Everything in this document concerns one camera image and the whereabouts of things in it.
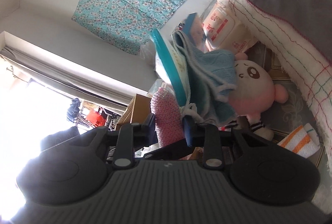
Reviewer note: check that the red plastic container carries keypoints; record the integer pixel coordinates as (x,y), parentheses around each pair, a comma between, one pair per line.
(97,117)

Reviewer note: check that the light blue towel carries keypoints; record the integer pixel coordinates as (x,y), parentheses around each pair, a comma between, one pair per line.
(211,78)

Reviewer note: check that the grey quilt with stars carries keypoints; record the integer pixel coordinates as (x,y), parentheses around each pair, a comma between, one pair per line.
(299,32)

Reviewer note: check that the pink plush doll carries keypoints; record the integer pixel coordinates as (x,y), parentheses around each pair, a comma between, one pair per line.
(255,94)

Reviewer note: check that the pink knitted cloth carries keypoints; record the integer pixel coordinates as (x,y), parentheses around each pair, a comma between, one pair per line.
(168,122)

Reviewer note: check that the orange striped cloth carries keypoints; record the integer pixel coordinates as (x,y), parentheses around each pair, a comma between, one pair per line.
(303,141)

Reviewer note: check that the grey curtain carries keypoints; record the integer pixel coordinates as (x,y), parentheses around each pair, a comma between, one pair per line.
(67,82)

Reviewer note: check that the teal tissue pack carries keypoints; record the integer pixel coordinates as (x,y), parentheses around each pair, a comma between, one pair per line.
(171,66)

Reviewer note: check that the red white wet wipes pack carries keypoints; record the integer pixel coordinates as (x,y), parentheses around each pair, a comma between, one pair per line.
(224,31)

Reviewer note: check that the brown cardboard box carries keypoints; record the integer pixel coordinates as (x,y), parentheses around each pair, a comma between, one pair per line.
(136,112)

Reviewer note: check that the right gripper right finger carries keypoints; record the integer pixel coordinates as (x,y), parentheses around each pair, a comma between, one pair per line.
(195,133)

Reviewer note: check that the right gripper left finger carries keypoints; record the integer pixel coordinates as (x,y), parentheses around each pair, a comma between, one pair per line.
(142,135)

